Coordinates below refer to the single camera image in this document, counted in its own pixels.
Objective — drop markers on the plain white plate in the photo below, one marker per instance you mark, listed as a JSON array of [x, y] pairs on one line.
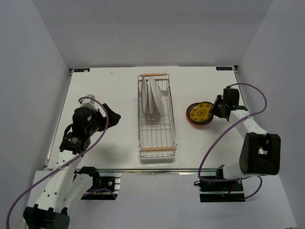
[[155, 96]]

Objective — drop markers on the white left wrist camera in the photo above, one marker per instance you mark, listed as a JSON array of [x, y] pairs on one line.
[[87, 101]]

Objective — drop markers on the metal wire dish rack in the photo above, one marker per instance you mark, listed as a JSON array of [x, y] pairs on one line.
[[156, 132]]

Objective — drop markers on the blue table label left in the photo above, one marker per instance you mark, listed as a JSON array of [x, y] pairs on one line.
[[81, 70]]

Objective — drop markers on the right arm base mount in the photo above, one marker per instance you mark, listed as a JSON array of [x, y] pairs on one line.
[[213, 192]]

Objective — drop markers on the yellow patterned plate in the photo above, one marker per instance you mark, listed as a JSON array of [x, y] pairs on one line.
[[199, 113]]

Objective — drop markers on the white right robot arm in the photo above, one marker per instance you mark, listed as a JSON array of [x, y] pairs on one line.
[[260, 153]]

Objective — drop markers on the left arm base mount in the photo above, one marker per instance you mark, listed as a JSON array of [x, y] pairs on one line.
[[105, 185]]

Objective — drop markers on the blue patterned plate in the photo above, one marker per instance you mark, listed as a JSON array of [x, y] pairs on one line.
[[202, 124]]

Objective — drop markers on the white plate with red characters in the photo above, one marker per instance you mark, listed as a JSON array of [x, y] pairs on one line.
[[143, 95]]

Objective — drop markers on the orange translucent plate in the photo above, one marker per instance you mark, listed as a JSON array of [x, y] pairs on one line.
[[187, 113]]

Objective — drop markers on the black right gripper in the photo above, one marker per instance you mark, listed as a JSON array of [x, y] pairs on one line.
[[219, 98]]

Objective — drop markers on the blue table label right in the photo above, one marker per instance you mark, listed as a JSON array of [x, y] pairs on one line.
[[224, 68]]

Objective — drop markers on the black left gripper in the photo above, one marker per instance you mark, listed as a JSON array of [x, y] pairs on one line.
[[114, 118]]

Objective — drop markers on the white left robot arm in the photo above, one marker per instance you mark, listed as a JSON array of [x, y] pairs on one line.
[[66, 185]]

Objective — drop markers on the blue table label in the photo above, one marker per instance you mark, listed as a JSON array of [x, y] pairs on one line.
[[81, 70], [224, 68]]

